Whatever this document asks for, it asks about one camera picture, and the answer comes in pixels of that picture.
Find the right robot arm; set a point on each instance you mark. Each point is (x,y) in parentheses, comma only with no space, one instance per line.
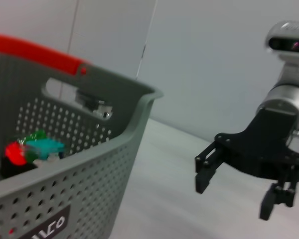
(289,92)

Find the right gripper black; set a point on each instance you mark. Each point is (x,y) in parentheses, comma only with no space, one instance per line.
(261,147)

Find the bright red toy brick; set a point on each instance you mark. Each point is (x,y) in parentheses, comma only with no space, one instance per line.
(15,154)

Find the glass coffee pot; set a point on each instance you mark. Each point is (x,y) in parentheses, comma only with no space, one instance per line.
(94,104)

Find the grey-green perforated storage bin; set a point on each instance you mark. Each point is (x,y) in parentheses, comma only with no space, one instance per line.
(89,174)

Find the white toy brick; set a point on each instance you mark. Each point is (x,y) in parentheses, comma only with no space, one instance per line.
(53,156)

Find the green toy brick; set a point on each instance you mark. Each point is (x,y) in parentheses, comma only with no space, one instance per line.
(36,136)

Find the teal square toy plate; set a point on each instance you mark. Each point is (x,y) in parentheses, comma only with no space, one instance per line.
(46,148)

